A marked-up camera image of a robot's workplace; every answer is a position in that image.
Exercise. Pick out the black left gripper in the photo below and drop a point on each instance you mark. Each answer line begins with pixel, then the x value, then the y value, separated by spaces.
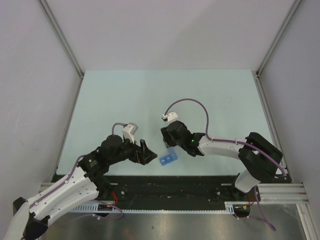
pixel 141 154

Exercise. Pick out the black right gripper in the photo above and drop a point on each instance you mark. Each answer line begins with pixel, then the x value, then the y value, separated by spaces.
pixel 167 138

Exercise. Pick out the blue plastic pill organizer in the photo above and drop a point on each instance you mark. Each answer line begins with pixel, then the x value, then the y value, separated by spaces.
pixel 168 158

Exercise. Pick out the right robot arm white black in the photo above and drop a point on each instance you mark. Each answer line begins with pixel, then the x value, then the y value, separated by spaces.
pixel 260 158

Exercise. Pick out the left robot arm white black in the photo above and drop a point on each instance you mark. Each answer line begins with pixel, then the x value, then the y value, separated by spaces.
pixel 85 182

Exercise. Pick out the grey aluminium corner profile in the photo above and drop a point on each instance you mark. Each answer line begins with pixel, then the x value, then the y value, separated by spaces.
pixel 293 10

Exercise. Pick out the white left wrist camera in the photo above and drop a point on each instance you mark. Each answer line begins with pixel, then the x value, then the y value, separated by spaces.
pixel 128 132

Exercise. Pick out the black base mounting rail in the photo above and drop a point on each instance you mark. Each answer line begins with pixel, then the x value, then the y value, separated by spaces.
pixel 173 193

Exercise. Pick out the left aluminium frame profile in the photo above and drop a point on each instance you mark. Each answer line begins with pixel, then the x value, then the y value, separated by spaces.
pixel 52 20

